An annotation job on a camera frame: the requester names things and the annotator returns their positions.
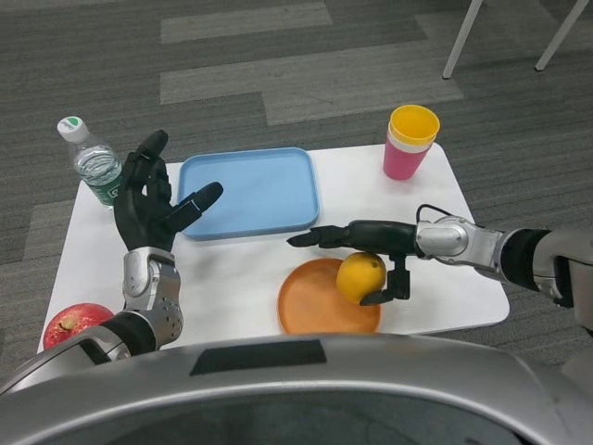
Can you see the pink plastic cup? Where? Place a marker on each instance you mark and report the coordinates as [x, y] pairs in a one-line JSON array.
[[403, 162]]

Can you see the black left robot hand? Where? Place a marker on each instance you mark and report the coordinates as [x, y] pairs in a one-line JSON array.
[[139, 213]]

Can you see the white plastic cup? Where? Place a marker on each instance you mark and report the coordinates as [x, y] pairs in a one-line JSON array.
[[407, 146]]

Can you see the blue rectangular tray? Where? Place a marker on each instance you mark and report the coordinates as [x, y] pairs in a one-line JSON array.
[[259, 190]]

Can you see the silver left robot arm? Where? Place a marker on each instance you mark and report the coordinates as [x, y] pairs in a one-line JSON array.
[[153, 287]]

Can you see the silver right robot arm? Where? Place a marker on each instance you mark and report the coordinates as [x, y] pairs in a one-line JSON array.
[[463, 241]]

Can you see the yellow lemon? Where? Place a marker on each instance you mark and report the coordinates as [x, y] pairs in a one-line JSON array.
[[359, 278]]

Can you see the silver robot chest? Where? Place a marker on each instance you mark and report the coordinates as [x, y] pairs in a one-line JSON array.
[[296, 394]]

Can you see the clear plastic water bottle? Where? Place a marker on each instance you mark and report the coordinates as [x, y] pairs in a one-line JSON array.
[[97, 167]]

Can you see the orange round plate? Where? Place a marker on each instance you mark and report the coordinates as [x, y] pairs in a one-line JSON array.
[[315, 301]]

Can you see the white metal table frame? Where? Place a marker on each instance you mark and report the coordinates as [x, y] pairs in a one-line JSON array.
[[460, 41]]

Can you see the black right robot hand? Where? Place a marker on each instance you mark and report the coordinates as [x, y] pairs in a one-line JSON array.
[[380, 236]]

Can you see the red apple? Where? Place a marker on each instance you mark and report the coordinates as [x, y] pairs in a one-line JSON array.
[[65, 329]]

